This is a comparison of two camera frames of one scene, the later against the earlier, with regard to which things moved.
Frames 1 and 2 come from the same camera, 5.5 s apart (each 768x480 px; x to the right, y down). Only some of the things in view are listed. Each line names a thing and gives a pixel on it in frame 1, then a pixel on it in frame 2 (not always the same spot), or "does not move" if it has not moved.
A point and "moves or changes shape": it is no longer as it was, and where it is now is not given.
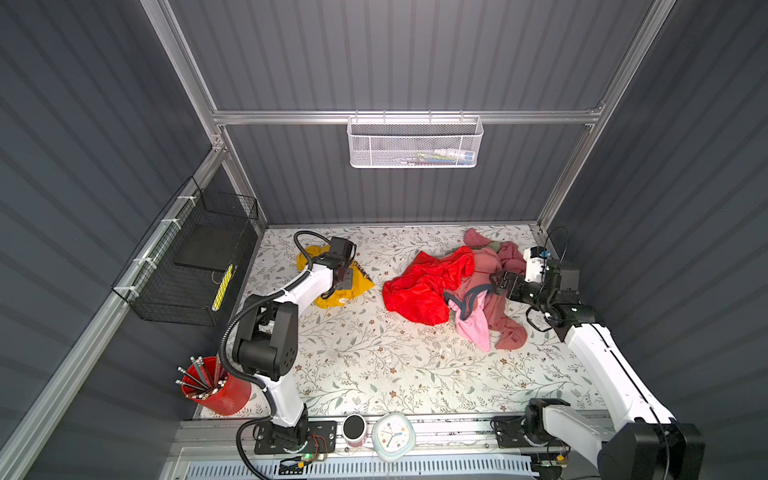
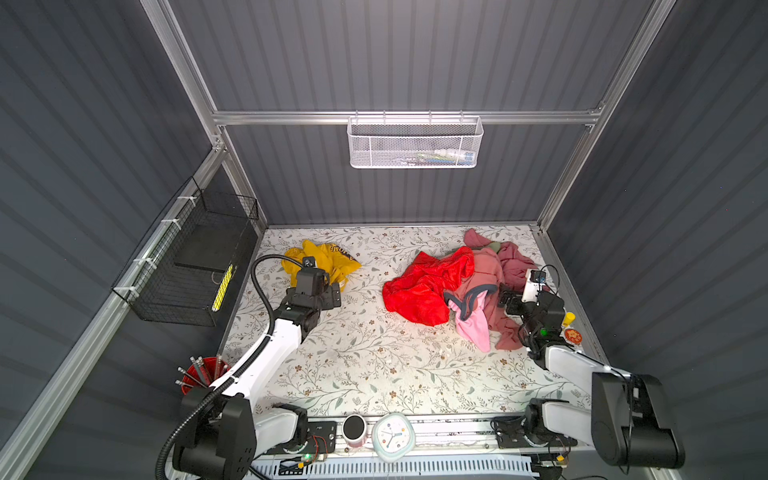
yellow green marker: [222, 287] does not move
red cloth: [418, 292] does not move
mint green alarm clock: [393, 436] does not move
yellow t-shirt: [335, 298] moves or changes shape
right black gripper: [518, 281] → [517, 301]
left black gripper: [348, 278] → [329, 296]
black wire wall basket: [185, 269] does not move
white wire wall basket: [420, 142] does not move
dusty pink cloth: [507, 326] does not move
